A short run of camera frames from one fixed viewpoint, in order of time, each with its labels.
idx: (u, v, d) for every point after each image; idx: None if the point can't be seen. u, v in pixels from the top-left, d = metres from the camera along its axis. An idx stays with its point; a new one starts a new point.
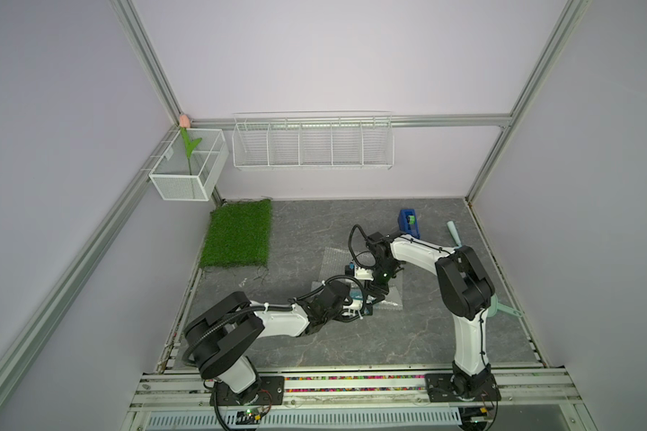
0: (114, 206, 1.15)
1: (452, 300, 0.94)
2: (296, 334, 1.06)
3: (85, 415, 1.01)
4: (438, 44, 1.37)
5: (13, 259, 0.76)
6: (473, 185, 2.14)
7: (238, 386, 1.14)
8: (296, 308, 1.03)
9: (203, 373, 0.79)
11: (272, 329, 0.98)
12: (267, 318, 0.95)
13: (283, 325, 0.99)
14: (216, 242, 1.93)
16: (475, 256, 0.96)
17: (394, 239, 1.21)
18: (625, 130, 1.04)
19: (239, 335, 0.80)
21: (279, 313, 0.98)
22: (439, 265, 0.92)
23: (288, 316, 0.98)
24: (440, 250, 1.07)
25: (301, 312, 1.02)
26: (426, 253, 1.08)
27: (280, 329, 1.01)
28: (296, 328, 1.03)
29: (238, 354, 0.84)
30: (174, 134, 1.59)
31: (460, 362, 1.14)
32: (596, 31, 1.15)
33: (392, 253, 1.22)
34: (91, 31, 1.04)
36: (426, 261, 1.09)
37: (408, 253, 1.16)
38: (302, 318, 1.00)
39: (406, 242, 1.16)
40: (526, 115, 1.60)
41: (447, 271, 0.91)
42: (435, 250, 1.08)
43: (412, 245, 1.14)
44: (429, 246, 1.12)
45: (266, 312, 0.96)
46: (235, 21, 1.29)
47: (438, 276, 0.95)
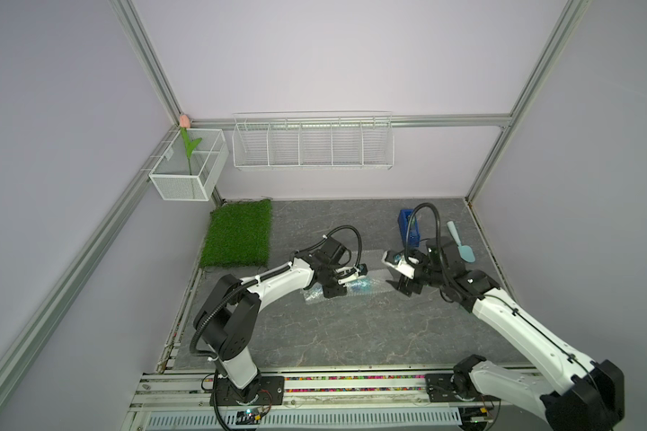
0: (114, 206, 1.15)
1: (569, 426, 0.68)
2: (305, 284, 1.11)
3: (85, 415, 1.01)
4: (438, 44, 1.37)
5: (14, 260, 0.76)
6: (473, 185, 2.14)
7: (243, 381, 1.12)
8: (294, 268, 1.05)
9: (225, 352, 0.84)
11: (276, 292, 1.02)
12: (264, 290, 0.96)
13: (285, 285, 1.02)
14: (216, 242, 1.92)
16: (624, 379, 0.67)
17: (483, 297, 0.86)
18: (625, 130, 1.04)
19: (243, 312, 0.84)
21: (276, 278, 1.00)
22: (578, 395, 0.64)
23: (286, 277, 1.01)
24: (570, 360, 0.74)
25: (301, 266, 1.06)
26: (545, 355, 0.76)
27: (285, 287, 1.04)
28: (297, 282, 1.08)
29: (248, 327, 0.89)
30: (174, 134, 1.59)
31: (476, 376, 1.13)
32: (596, 32, 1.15)
33: (474, 309, 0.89)
34: (91, 32, 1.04)
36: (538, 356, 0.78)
37: (508, 330, 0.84)
38: (303, 270, 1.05)
39: (510, 317, 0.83)
40: (526, 114, 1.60)
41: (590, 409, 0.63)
42: (561, 355, 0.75)
43: (520, 329, 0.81)
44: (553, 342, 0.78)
45: (261, 282, 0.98)
46: (235, 21, 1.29)
47: (565, 398, 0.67)
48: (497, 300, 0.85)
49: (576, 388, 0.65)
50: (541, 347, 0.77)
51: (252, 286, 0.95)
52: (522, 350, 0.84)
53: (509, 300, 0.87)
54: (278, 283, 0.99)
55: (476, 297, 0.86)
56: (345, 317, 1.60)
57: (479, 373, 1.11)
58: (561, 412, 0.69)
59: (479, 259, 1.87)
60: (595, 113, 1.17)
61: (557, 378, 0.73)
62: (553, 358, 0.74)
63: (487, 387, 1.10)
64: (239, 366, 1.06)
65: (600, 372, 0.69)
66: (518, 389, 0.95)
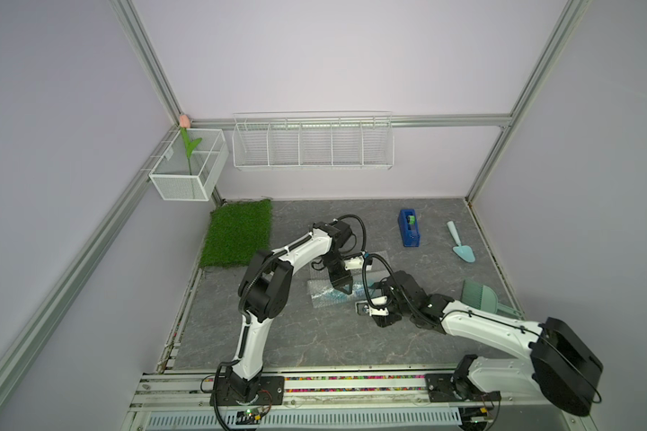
0: (114, 206, 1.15)
1: (562, 397, 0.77)
2: (327, 250, 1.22)
3: (85, 415, 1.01)
4: (438, 43, 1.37)
5: (13, 260, 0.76)
6: (473, 185, 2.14)
7: (252, 371, 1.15)
8: (315, 236, 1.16)
9: (268, 312, 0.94)
11: (303, 259, 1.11)
12: (294, 257, 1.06)
13: (310, 252, 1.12)
14: (216, 241, 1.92)
16: (569, 329, 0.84)
17: (444, 313, 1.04)
18: (625, 130, 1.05)
19: (278, 279, 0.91)
21: (301, 248, 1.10)
22: (540, 357, 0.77)
23: (309, 245, 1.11)
24: (522, 330, 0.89)
25: (320, 235, 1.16)
26: (504, 337, 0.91)
27: (309, 256, 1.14)
28: (319, 249, 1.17)
29: (286, 290, 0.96)
30: (174, 134, 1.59)
31: (475, 380, 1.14)
32: (595, 31, 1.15)
33: (446, 329, 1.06)
34: (92, 32, 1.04)
36: (502, 342, 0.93)
37: (473, 331, 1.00)
38: (322, 238, 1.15)
39: (466, 319, 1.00)
40: (526, 114, 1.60)
41: (555, 365, 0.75)
42: (515, 329, 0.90)
43: (478, 325, 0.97)
44: (504, 324, 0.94)
45: (290, 252, 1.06)
46: (235, 21, 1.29)
47: (536, 367, 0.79)
48: (452, 312, 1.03)
49: (537, 354, 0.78)
50: (499, 332, 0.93)
51: (283, 256, 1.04)
52: (491, 344, 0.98)
53: (460, 304, 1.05)
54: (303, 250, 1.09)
55: (438, 317, 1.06)
56: (345, 317, 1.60)
57: (475, 370, 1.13)
58: (547, 386, 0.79)
59: (479, 259, 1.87)
60: (595, 113, 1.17)
61: (522, 353, 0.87)
62: (510, 336, 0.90)
63: (487, 383, 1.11)
64: (255, 355, 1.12)
65: (552, 331, 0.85)
66: (512, 375, 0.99)
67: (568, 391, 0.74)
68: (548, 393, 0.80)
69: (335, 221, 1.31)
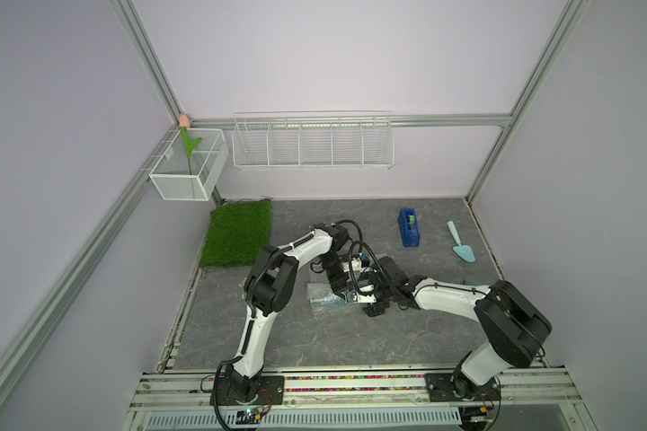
0: (115, 205, 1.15)
1: (508, 350, 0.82)
2: (328, 250, 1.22)
3: (85, 414, 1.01)
4: (438, 43, 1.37)
5: (14, 260, 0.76)
6: (473, 185, 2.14)
7: (253, 368, 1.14)
8: (319, 233, 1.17)
9: (272, 308, 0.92)
11: (305, 257, 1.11)
12: (298, 252, 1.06)
13: (313, 250, 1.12)
14: (216, 241, 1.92)
16: (515, 290, 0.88)
17: (417, 287, 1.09)
18: (624, 131, 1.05)
19: (284, 274, 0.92)
21: (305, 244, 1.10)
22: (482, 311, 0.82)
23: (313, 242, 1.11)
24: (474, 293, 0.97)
25: (322, 233, 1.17)
26: (459, 299, 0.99)
27: (312, 254, 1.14)
28: (322, 248, 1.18)
29: (291, 286, 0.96)
30: (174, 133, 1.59)
31: (468, 373, 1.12)
32: (595, 32, 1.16)
33: (419, 305, 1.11)
34: (91, 31, 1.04)
36: (460, 307, 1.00)
37: (438, 303, 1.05)
38: (324, 237, 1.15)
39: (431, 289, 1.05)
40: (526, 115, 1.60)
41: (492, 315, 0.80)
42: (468, 293, 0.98)
43: (439, 293, 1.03)
44: (458, 288, 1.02)
45: (296, 248, 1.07)
46: (235, 21, 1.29)
47: (481, 321, 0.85)
48: (421, 285, 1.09)
49: (482, 307, 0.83)
50: (456, 297, 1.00)
51: (289, 252, 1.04)
52: (453, 311, 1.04)
53: (428, 279, 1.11)
54: (309, 247, 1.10)
55: (412, 293, 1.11)
56: (345, 316, 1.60)
57: (464, 362, 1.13)
58: (494, 339, 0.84)
59: (479, 259, 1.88)
60: (595, 113, 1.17)
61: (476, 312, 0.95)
62: (465, 298, 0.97)
63: (477, 373, 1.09)
64: (259, 353, 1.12)
65: (500, 293, 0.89)
66: (483, 352, 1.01)
67: (507, 340, 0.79)
68: (497, 348, 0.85)
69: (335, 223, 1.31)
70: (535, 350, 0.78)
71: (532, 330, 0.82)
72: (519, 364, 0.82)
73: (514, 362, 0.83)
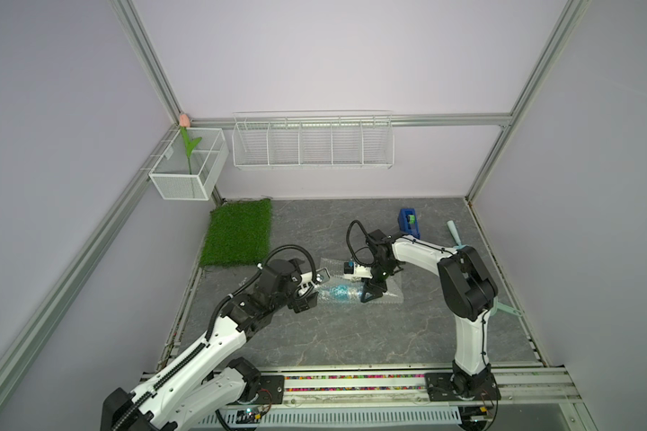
0: (115, 205, 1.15)
1: (456, 303, 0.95)
2: (241, 342, 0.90)
3: (85, 415, 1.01)
4: (438, 44, 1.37)
5: (15, 259, 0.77)
6: (473, 185, 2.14)
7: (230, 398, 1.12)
8: (213, 344, 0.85)
9: None
11: (187, 387, 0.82)
12: (163, 397, 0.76)
13: (196, 375, 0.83)
14: (216, 241, 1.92)
16: (477, 256, 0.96)
17: (395, 241, 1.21)
18: (625, 131, 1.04)
19: None
21: (179, 375, 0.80)
22: (442, 266, 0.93)
23: (200, 359, 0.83)
24: (442, 250, 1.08)
25: (227, 327, 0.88)
26: (428, 255, 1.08)
27: (202, 374, 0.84)
28: (225, 352, 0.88)
29: None
30: (174, 133, 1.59)
31: (461, 362, 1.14)
32: (595, 31, 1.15)
33: (394, 254, 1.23)
34: (91, 32, 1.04)
36: (428, 261, 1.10)
37: (411, 255, 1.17)
38: (227, 336, 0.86)
39: (407, 243, 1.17)
40: (526, 114, 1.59)
41: (451, 271, 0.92)
42: (437, 250, 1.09)
43: (413, 247, 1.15)
44: (430, 247, 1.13)
45: (159, 388, 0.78)
46: (234, 21, 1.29)
47: (440, 276, 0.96)
48: (402, 239, 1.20)
49: (443, 263, 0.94)
50: (426, 252, 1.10)
51: (145, 404, 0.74)
52: (420, 265, 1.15)
53: (408, 235, 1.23)
54: (185, 378, 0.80)
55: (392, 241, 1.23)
56: (345, 316, 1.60)
57: (456, 354, 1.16)
58: (447, 293, 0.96)
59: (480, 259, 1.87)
60: (595, 112, 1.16)
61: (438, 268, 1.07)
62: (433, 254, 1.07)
63: (465, 360, 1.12)
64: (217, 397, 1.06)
65: (465, 256, 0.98)
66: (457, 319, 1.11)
67: (456, 293, 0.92)
68: (447, 302, 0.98)
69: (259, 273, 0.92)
70: (476, 306, 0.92)
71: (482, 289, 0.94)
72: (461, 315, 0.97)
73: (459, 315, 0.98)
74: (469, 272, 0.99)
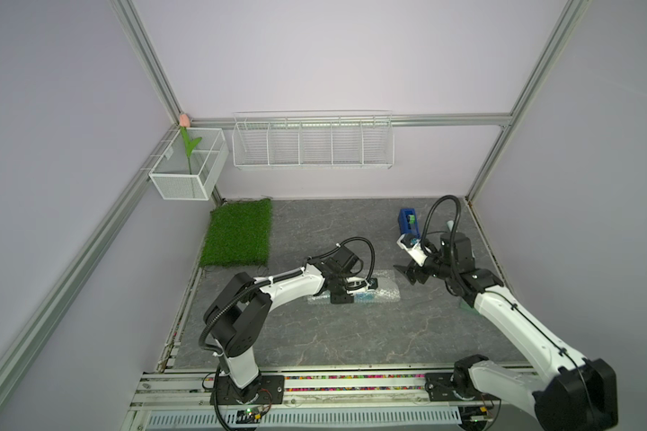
0: (115, 205, 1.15)
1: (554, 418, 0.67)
2: (315, 292, 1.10)
3: (85, 415, 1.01)
4: (438, 43, 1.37)
5: (14, 260, 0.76)
6: (473, 185, 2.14)
7: (243, 381, 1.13)
8: (305, 274, 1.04)
9: (229, 348, 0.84)
11: (285, 296, 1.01)
12: (277, 289, 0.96)
13: (295, 291, 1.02)
14: (216, 241, 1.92)
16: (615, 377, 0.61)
17: (488, 292, 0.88)
18: (625, 131, 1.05)
19: (249, 313, 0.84)
21: (288, 281, 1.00)
22: (563, 382, 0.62)
23: (298, 282, 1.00)
24: (560, 351, 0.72)
25: (313, 272, 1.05)
26: (534, 344, 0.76)
27: (294, 294, 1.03)
28: (309, 288, 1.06)
29: (255, 327, 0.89)
30: (174, 133, 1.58)
31: (473, 373, 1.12)
32: (595, 32, 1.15)
33: (474, 303, 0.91)
34: (91, 31, 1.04)
36: (527, 347, 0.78)
37: (503, 321, 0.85)
38: (315, 277, 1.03)
39: (505, 309, 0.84)
40: (526, 114, 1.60)
41: (573, 394, 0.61)
42: (552, 347, 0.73)
43: (514, 320, 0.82)
44: (544, 334, 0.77)
45: (273, 284, 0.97)
46: (235, 20, 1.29)
47: (553, 387, 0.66)
48: (495, 294, 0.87)
49: (563, 377, 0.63)
50: (533, 340, 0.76)
51: (265, 287, 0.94)
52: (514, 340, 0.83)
53: (509, 294, 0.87)
54: (289, 286, 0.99)
55: (479, 288, 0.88)
56: (345, 316, 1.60)
57: (479, 366, 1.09)
58: (554, 412, 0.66)
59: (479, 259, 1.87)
60: (595, 112, 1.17)
61: (543, 368, 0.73)
62: (544, 348, 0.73)
63: (482, 379, 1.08)
64: (241, 366, 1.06)
65: (592, 369, 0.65)
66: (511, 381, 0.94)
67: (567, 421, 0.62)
68: (549, 419, 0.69)
69: (339, 246, 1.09)
70: None
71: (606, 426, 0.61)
72: None
73: None
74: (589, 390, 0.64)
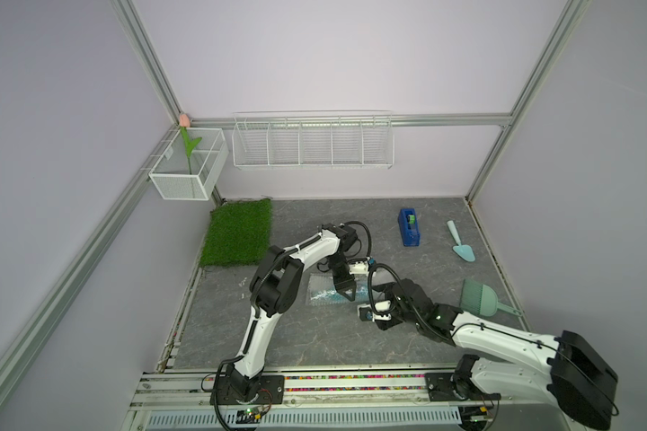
0: (115, 204, 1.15)
1: (583, 411, 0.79)
2: (334, 251, 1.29)
3: (85, 415, 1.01)
4: (438, 42, 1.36)
5: (13, 260, 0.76)
6: (473, 185, 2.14)
7: (252, 367, 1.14)
8: (323, 236, 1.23)
9: (278, 308, 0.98)
11: (312, 259, 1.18)
12: (304, 254, 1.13)
13: (318, 253, 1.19)
14: (216, 241, 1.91)
16: (584, 342, 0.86)
17: (455, 327, 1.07)
18: (625, 132, 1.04)
19: (288, 277, 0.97)
21: (311, 247, 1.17)
22: (559, 374, 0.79)
23: (319, 246, 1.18)
24: (538, 346, 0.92)
25: (329, 235, 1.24)
26: (519, 351, 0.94)
27: (318, 256, 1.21)
28: (328, 250, 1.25)
29: (296, 287, 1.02)
30: (174, 133, 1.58)
31: (477, 381, 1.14)
32: (595, 32, 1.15)
33: (456, 342, 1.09)
34: (90, 31, 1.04)
36: (517, 356, 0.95)
37: (483, 344, 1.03)
38: (332, 238, 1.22)
39: (479, 332, 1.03)
40: (526, 114, 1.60)
41: (572, 378, 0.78)
42: (531, 345, 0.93)
43: (488, 337, 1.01)
44: (519, 338, 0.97)
45: (300, 251, 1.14)
46: (235, 20, 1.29)
47: (555, 383, 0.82)
48: (464, 324, 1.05)
49: (557, 371, 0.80)
50: (514, 347, 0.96)
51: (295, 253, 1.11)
52: (500, 356, 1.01)
53: (472, 318, 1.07)
54: (314, 251, 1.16)
55: (448, 329, 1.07)
56: (345, 316, 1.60)
57: (480, 373, 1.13)
58: (570, 403, 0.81)
59: (479, 259, 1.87)
60: (595, 112, 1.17)
61: (539, 367, 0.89)
62: (527, 351, 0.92)
63: (489, 384, 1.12)
64: (261, 347, 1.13)
65: (567, 344, 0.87)
66: (519, 382, 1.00)
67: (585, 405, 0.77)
68: (569, 409, 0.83)
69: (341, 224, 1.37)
70: (610, 410, 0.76)
71: (603, 386, 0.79)
72: (594, 423, 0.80)
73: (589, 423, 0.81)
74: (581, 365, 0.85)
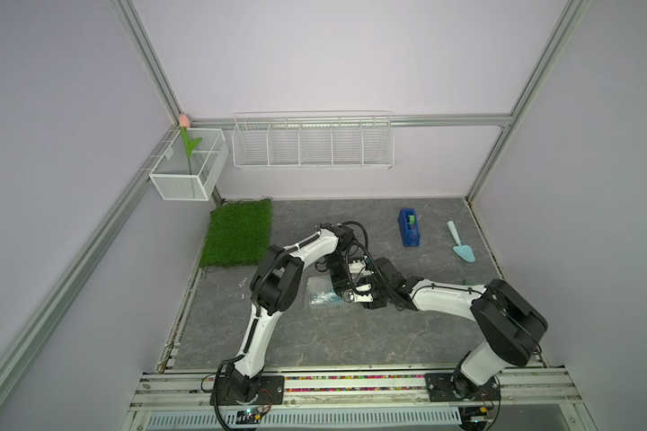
0: (115, 204, 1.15)
1: (504, 347, 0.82)
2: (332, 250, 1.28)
3: (85, 416, 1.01)
4: (438, 43, 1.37)
5: (13, 260, 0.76)
6: (473, 185, 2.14)
7: (252, 367, 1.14)
8: (323, 234, 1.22)
9: (278, 306, 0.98)
11: (311, 258, 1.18)
12: (304, 252, 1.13)
13: (317, 251, 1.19)
14: (216, 241, 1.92)
16: (509, 287, 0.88)
17: (414, 289, 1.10)
18: (625, 132, 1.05)
19: (288, 276, 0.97)
21: (311, 245, 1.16)
22: (477, 309, 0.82)
23: (319, 243, 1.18)
24: (470, 292, 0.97)
25: (327, 234, 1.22)
26: (456, 300, 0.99)
27: (318, 254, 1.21)
28: (327, 247, 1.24)
29: (296, 285, 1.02)
30: (174, 133, 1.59)
31: (468, 373, 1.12)
32: (595, 32, 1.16)
33: (415, 305, 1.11)
34: (90, 32, 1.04)
36: (457, 306, 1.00)
37: (433, 302, 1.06)
38: (330, 237, 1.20)
39: (429, 290, 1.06)
40: (526, 115, 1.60)
41: (490, 313, 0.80)
42: (464, 292, 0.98)
43: (435, 293, 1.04)
44: (456, 288, 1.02)
45: (301, 250, 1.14)
46: (235, 21, 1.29)
47: (478, 321, 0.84)
48: (416, 288, 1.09)
49: (478, 306, 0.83)
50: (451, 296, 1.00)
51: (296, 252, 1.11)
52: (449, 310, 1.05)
53: (425, 280, 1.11)
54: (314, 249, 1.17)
55: (409, 294, 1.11)
56: (345, 317, 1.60)
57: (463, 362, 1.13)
58: (493, 340, 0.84)
59: (479, 259, 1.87)
60: (595, 112, 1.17)
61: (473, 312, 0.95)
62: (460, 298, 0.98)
63: (476, 373, 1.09)
64: (261, 347, 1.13)
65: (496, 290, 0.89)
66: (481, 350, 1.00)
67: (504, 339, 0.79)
68: (495, 348, 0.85)
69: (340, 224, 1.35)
70: (532, 348, 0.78)
71: (529, 329, 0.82)
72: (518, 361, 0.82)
73: (515, 361, 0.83)
74: (508, 310, 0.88)
